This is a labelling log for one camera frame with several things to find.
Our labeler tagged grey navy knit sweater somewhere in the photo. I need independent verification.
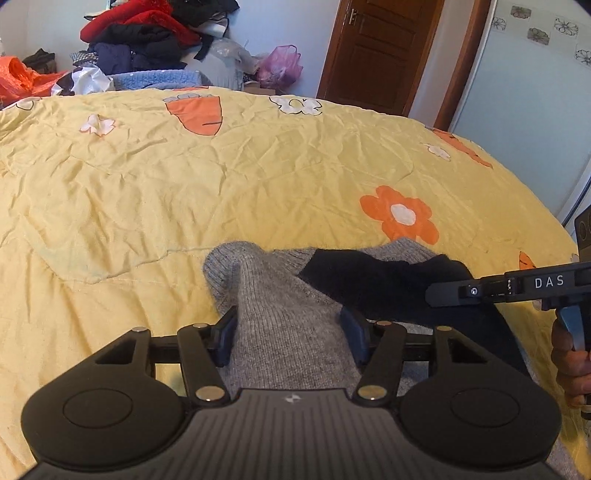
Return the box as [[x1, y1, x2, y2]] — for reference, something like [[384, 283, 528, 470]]
[[202, 237, 588, 480]]

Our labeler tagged pile of dark red clothes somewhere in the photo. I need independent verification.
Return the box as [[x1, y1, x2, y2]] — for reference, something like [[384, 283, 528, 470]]
[[80, 1, 260, 75]]

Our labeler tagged right hand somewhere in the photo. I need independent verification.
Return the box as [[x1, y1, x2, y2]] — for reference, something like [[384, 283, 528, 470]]
[[551, 319, 591, 409]]

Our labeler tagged yellow carrot print quilt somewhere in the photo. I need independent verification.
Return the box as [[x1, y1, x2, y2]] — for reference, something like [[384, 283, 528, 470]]
[[1, 88, 576, 479]]

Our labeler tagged white wardrobe sliding door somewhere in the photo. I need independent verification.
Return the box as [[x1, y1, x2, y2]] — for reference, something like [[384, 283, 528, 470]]
[[451, 0, 590, 223]]

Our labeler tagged light blue folded towel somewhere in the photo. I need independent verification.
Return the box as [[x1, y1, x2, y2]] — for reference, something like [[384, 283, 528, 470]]
[[111, 70, 202, 91]]

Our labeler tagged pink plastic bag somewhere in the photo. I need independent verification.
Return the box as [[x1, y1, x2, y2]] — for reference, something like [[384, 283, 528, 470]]
[[256, 44, 304, 91]]

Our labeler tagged brown wooden door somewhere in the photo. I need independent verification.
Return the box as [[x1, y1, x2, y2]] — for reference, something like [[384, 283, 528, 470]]
[[318, 0, 493, 130]]

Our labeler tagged orange plastic bag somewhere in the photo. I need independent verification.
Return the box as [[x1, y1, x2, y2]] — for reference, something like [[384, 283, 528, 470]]
[[0, 56, 66, 108]]

